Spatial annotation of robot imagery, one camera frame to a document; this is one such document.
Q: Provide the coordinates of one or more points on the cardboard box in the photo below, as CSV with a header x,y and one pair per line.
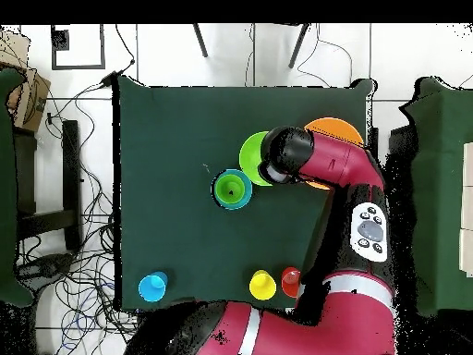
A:
x,y
29,100

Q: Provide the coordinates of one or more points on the dark green tablecloth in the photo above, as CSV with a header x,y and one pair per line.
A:
x,y
166,129

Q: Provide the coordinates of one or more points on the small cyan bowl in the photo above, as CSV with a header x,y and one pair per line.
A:
x,y
244,203

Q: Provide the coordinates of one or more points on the black stand leg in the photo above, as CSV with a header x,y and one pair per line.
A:
x,y
200,40
299,46

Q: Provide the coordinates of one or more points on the black square floor frame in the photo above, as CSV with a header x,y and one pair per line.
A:
x,y
77,67

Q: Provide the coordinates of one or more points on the green cup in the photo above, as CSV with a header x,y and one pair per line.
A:
x,y
229,190

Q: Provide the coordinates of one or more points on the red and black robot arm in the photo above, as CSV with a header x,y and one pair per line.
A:
x,y
332,314

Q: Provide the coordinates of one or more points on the red-orange cup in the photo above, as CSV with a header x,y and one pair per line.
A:
x,y
290,281

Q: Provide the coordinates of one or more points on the large orange bowl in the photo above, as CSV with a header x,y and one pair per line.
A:
x,y
336,127

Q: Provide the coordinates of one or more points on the grey base with black knob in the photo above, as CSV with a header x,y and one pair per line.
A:
x,y
48,266

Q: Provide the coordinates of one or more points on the green-clothed side table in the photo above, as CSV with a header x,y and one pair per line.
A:
x,y
7,185
439,185

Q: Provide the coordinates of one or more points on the white boxes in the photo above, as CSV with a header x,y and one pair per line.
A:
x,y
467,207

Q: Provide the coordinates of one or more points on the black power adapter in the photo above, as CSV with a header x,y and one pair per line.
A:
x,y
108,78

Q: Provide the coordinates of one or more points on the blue cup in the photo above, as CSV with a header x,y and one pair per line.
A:
x,y
151,288

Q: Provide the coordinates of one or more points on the yellow cup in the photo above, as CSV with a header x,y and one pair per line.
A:
x,y
262,286

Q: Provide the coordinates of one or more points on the large green bowl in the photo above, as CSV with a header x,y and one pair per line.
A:
x,y
251,159

